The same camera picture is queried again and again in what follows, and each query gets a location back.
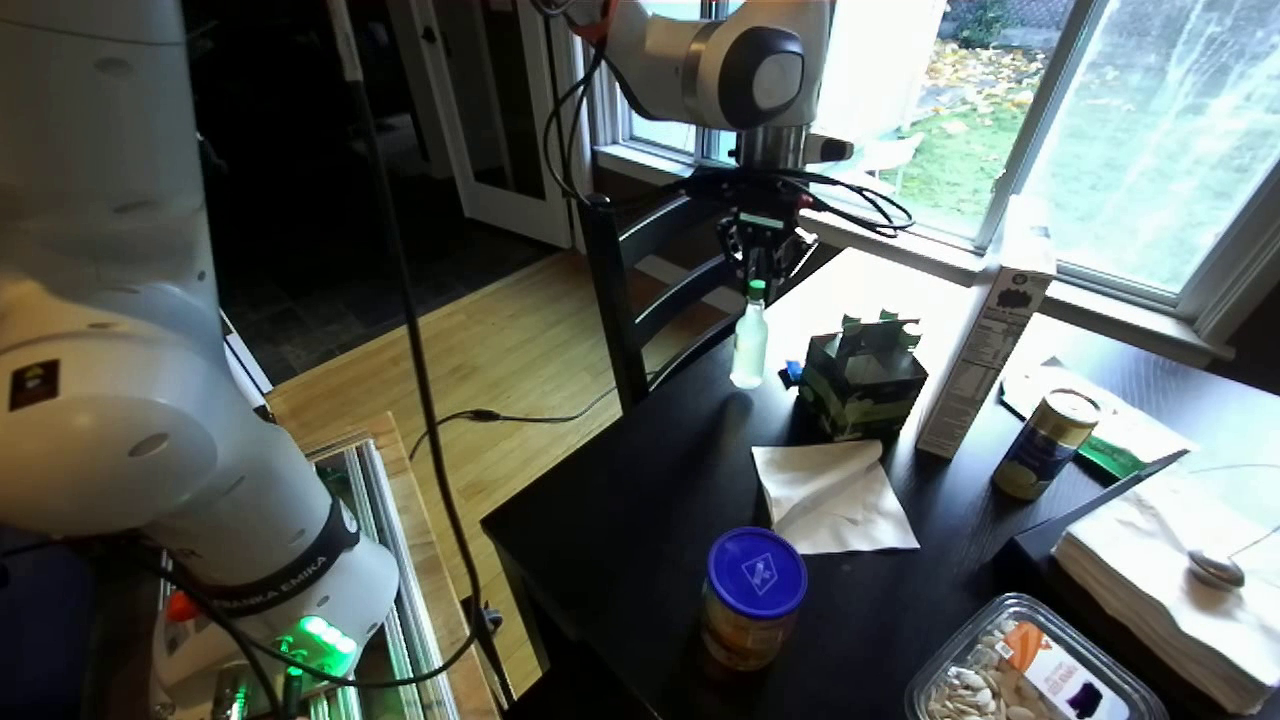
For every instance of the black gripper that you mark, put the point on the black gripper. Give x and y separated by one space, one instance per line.
760 212

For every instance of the small clear green-capped bottle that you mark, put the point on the small clear green-capped bottle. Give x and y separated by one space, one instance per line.
751 344

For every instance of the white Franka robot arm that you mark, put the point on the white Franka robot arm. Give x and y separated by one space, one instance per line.
123 402

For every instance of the white paper towel sheet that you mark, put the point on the white paper towel sheet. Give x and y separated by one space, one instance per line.
832 499

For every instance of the white paper towel stack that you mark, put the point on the white paper towel stack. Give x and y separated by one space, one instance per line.
1173 573

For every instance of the small blue cap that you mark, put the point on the small blue cap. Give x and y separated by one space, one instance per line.
790 372

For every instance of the dark green box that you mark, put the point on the dark green box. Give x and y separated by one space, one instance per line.
866 382

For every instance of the black wooden chair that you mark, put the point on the black wooden chair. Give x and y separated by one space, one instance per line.
612 306

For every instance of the tall white carton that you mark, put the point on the tall white carton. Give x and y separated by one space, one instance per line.
984 362

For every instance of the white glass door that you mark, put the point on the white glass door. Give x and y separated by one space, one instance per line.
502 147

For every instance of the blue-lidded yellow jar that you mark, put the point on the blue-lidded yellow jar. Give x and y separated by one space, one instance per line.
754 602

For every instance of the yellow and blue can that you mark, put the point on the yellow and blue can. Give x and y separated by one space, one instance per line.
1045 447

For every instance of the white framed window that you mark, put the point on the white framed window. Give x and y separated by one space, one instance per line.
1067 133

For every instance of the green flat packet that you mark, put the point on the green flat packet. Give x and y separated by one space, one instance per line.
1104 459

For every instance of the clear plastic food container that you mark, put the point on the clear plastic food container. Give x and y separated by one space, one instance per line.
1020 666

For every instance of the metal spoon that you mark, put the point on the metal spoon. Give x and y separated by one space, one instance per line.
1217 571

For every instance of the aluminium robot stand frame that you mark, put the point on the aluminium robot stand frame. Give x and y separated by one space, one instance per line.
387 573

